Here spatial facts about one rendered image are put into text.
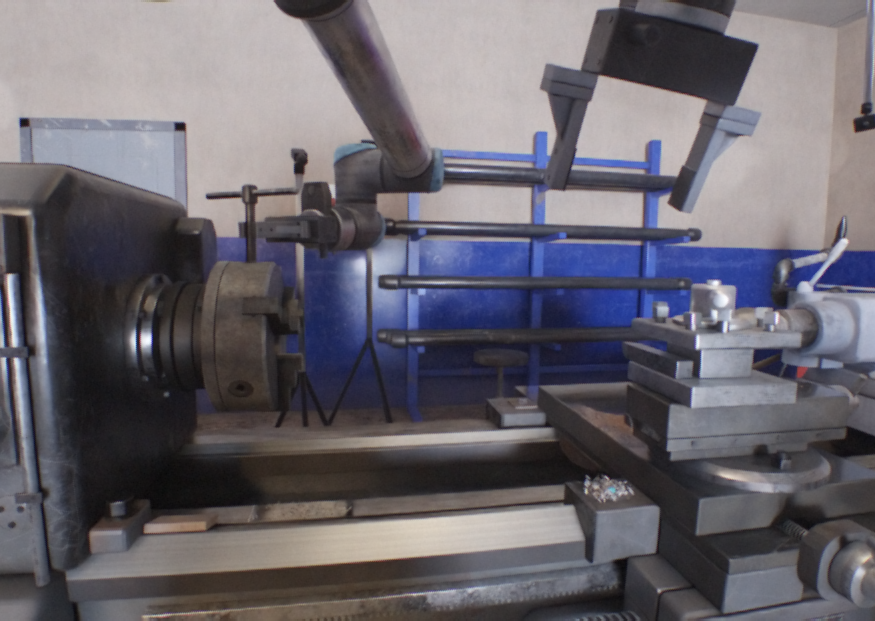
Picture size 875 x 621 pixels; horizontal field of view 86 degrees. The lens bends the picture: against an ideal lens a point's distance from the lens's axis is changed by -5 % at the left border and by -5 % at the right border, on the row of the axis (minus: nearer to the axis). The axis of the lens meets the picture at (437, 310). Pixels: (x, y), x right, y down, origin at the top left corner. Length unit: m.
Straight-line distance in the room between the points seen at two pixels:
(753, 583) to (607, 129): 4.03
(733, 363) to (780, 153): 4.79
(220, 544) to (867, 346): 1.24
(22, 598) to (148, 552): 0.14
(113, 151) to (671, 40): 3.98
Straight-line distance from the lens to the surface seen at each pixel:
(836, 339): 1.28
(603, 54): 0.46
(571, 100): 0.47
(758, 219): 5.33
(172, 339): 0.83
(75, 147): 4.33
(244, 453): 1.08
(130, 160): 4.17
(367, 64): 0.73
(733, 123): 0.53
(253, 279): 0.80
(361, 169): 1.05
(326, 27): 0.67
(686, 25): 0.49
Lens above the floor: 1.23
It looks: 6 degrees down
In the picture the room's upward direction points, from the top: 1 degrees clockwise
